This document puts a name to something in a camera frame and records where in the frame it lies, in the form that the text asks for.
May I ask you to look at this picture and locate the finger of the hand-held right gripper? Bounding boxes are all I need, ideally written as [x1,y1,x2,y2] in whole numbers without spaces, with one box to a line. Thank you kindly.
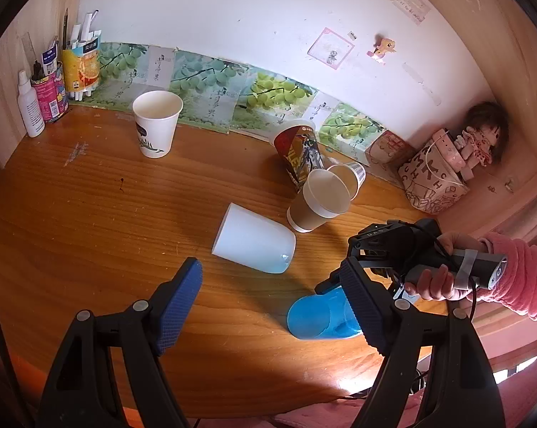
[314,271,346,296]

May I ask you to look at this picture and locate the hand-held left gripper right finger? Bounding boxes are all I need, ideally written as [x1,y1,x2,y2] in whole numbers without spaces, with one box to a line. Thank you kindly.
[339,257,507,428]

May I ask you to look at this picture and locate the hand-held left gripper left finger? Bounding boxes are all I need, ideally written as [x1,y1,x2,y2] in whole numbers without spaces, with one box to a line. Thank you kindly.
[36,256,204,428]

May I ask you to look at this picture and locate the blue plastic cup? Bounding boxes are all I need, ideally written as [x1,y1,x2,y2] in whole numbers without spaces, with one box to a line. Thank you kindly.
[287,286,366,342]

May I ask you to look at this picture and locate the plain white cup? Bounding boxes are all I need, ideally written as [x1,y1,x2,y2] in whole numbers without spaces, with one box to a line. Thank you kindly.
[212,202,297,275]

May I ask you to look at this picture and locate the person's right forearm pink sleeve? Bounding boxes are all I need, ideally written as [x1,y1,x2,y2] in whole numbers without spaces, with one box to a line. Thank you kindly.
[471,231,537,327]

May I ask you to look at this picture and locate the small clear plastic cup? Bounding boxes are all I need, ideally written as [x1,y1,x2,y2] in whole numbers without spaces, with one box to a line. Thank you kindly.
[326,161,366,200]

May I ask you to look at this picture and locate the brown paper cup white rim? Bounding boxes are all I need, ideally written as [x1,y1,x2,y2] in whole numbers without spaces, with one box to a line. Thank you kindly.
[287,168,353,234]

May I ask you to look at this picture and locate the red printed paper cup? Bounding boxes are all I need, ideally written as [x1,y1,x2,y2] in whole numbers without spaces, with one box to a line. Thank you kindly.
[273,118,326,193]

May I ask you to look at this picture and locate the white paper cup leaf print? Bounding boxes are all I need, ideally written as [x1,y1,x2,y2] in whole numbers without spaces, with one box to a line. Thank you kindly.
[132,90,184,159]

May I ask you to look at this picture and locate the person's right hand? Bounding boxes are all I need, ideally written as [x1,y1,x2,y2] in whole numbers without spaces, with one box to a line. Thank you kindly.
[404,230,492,302]

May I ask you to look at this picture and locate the pink patterned gift box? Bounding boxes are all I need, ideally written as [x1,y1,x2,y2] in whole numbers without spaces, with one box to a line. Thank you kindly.
[397,140,471,214]

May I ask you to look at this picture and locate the pink clothing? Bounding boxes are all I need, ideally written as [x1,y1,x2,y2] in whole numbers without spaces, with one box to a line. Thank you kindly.
[268,390,434,428]

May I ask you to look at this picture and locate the brown-haired doll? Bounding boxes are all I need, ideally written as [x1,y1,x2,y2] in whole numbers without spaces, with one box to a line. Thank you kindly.
[455,101,511,180]

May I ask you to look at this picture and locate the clear tape strip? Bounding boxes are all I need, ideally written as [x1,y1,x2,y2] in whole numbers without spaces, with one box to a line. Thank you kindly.
[401,62,443,108]

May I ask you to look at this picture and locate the yellow pony sticker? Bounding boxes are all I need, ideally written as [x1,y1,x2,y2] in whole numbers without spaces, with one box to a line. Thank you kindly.
[367,36,398,66]

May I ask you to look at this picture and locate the grape print paper strip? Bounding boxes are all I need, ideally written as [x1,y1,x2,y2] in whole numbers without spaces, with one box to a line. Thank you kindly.
[92,41,386,163]

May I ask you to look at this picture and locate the pink sticky note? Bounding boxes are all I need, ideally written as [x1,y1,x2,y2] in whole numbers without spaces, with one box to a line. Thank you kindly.
[307,27,356,71]

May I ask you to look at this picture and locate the pink can pen holder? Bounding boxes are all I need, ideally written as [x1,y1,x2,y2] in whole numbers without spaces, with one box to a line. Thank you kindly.
[30,60,70,123]

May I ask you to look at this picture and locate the white plastic bottle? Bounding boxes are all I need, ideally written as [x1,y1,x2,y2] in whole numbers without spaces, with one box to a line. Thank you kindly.
[17,70,46,138]

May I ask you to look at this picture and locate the orange carton pen holder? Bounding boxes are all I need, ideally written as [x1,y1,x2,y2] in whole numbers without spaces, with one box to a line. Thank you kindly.
[62,30,102,101]

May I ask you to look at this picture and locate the bunch of white pens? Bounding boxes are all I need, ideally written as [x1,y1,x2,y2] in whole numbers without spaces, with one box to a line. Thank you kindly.
[67,9,101,51]

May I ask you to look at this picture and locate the clear plastic ruler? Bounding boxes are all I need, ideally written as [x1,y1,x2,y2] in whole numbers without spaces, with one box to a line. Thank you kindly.
[21,31,40,77]

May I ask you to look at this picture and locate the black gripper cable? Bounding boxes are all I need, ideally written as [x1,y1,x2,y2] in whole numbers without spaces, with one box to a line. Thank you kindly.
[447,276,481,322]

